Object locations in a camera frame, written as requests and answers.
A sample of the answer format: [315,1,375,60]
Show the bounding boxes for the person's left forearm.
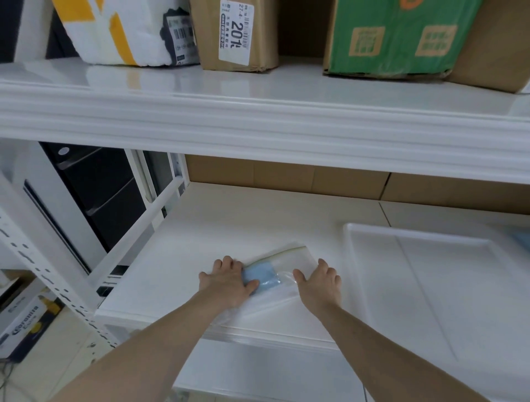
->
[47,289,239,402]

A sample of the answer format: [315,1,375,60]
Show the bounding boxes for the brown box with white label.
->
[189,0,280,73]

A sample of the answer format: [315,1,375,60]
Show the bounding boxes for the brown cardboard back panel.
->
[185,154,530,215]
[275,0,336,59]

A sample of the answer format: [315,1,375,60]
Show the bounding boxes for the black drawer cabinet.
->
[0,0,166,274]

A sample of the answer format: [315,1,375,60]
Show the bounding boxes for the person's left hand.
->
[198,256,261,309]

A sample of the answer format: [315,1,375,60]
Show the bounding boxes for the white foam package yellow tape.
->
[51,0,200,68]

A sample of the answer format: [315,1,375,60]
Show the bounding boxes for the white window frame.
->
[124,149,191,208]

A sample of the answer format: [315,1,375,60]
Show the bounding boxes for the tall box with white labels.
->
[447,0,530,94]

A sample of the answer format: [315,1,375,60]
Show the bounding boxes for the green cardboard box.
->
[322,0,485,80]

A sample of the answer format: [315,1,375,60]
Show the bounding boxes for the white and blue beer carton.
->
[0,271,63,361]

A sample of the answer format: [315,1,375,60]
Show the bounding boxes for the white metal shelving rack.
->
[0,0,530,402]

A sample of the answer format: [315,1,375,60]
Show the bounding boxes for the white plastic tray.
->
[342,223,530,402]

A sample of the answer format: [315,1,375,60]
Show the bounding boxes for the blue cloth sheet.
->
[242,261,284,295]

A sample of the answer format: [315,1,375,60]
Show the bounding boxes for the person's right forearm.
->
[314,301,491,402]

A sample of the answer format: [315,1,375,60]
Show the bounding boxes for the clear plastic bag with label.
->
[211,241,322,328]

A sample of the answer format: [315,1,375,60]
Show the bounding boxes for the person's right hand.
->
[293,258,343,318]

